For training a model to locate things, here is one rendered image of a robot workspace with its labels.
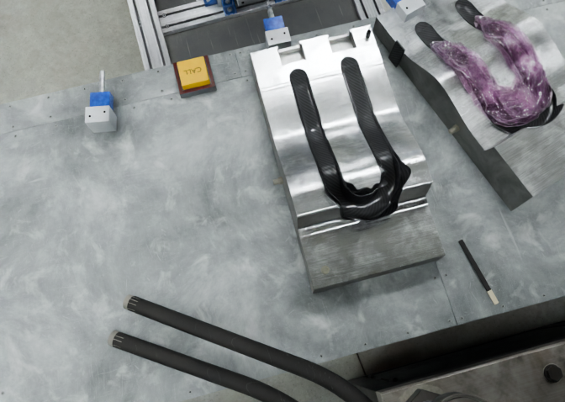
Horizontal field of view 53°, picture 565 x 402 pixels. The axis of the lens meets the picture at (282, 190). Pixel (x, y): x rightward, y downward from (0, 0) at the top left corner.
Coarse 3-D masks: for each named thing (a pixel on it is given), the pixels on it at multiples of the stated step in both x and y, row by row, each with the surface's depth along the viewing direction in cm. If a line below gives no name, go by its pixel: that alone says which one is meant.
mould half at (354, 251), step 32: (352, 32) 119; (256, 64) 117; (288, 64) 117; (320, 64) 117; (288, 96) 115; (320, 96) 115; (384, 96) 115; (288, 128) 113; (352, 128) 113; (384, 128) 112; (288, 160) 109; (352, 160) 107; (416, 160) 106; (288, 192) 107; (320, 192) 104; (416, 192) 107; (320, 224) 109; (352, 224) 110; (384, 224) 110; (416, 224) 110; (320, 256) 108; (352, 256) 108; (384, 256) 108; (416, 256) 108; (320, 288) 107
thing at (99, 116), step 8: (104, 72) 123; (104, 80) 123; (104, 88) 122; (96, 96) 120; (104, 96) 120; (112, 96) 122; (96, 104) 120; (104, 104) 120; (112, 104) 122; (88, 112) 118; (96, 112) 118; (104, 112) 119; (112, 112) 120; (88, 120) 117; (96, 120) 117; (104, 120) 117; (112, 120) 120; (96, 128) 120; (104, 128) 120; (112, 128) 121
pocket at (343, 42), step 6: (336, 36) 120; (342, 36) 120; (348, 36) 120; (330, 42) 121; (336, 42) 121; (342, 42) 121; (348, 42) 121; (354, 42) 119; (330, 48) 121; (336, 48) 121; (342, 48) 121; (348, 48) 121
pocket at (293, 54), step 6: (288, 48) 119; (294, 48) 119; (300, 48) 120; (282, 54) 120; (288, 54) 120; (294, 54) 120; (300, 54) 120; (282, 60) 120; (288, 60) 120; (294, 60) 120; (300, 60) 120
